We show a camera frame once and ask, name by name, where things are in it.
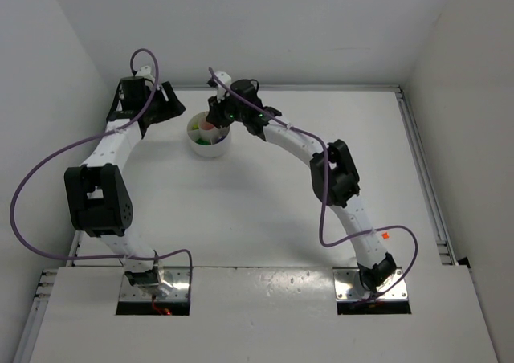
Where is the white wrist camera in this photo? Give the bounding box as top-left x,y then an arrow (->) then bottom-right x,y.
134,65 -> 155,81
207,71 -> 232,101

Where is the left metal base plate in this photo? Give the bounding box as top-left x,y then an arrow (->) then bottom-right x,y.
118,267 -> 190,304

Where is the dark green lego brick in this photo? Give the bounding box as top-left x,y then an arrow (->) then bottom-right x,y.
196,138 -> 211,145

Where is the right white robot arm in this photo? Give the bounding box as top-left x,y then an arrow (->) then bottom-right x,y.
206,72 -> 396,294

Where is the white divided round container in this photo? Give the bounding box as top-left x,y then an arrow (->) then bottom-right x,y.
186,112 -> 231,158

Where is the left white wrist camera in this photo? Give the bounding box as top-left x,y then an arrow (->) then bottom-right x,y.
134,65 -> 155,81

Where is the metal base plate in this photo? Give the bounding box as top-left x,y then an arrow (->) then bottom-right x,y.
118,267 -> 190,304
333,267 -> 409,303

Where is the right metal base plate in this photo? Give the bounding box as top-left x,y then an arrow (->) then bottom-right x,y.
333,267 -> 409,303

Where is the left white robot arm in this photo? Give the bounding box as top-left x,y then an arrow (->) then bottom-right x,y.
64,75 -> 186,296

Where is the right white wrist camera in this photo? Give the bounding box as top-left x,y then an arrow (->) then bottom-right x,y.
207,71 -> 232,101

